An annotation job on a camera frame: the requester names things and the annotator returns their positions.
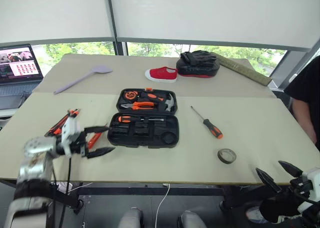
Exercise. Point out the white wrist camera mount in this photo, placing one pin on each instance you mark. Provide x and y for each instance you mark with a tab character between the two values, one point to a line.
70	130
312	178

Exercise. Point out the grey rounded robot foot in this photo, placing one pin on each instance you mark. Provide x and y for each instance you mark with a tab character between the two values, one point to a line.
191	220
130	218

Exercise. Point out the orange black tape measure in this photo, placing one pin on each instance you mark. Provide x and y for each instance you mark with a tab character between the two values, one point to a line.
130	95

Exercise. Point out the black red boxing pad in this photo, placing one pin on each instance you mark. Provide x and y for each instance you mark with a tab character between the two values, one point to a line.
197	68

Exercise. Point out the purple silicone spatula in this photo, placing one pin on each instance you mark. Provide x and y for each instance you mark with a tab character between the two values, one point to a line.
100	69

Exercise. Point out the long orange black screwdriver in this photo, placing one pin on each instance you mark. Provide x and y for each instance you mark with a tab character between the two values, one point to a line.
212	128

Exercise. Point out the white sneaker on floor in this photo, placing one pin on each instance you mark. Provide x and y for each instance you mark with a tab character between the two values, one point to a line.
253	214

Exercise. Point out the open laptop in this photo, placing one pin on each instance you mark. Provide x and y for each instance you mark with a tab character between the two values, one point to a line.
17	63

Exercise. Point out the black table frame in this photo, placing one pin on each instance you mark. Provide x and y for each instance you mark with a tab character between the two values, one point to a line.
150	191

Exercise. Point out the person in black shirt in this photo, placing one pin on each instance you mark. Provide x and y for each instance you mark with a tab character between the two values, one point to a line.
307	88

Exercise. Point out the short orange black screwdriver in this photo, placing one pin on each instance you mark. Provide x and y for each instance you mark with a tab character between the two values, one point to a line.
125	118

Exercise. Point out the white roller blind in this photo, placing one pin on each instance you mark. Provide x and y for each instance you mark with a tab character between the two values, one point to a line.
50	10
212	13

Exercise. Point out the orange black utility knife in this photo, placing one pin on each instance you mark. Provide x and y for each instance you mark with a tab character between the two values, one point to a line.
57	129

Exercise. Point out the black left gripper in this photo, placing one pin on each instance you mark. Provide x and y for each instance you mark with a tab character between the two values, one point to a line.
79	144

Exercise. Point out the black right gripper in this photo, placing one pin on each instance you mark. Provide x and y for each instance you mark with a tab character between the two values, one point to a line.
297	186

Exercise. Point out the grey tape roll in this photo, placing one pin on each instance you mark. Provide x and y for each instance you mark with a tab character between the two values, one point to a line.
221	158

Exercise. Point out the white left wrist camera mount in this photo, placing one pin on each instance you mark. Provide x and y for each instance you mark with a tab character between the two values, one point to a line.
70	130

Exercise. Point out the black plastic tool case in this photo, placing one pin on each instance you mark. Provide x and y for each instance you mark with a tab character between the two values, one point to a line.
145	134

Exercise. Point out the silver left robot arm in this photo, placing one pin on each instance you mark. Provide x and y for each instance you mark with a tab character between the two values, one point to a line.
35	163

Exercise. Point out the red canvas shoe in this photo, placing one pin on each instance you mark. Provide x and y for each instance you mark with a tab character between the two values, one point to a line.
162	74

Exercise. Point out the orange tester pen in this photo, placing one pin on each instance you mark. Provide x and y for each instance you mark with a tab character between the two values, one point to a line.
94	139

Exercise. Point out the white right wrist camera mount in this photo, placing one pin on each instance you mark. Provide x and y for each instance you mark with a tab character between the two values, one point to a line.
312	178

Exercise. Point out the olive rolled mat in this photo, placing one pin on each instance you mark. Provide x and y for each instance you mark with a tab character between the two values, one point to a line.
247	71

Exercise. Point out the grey window frame post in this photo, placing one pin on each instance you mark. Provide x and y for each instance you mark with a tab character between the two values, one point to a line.
113	13

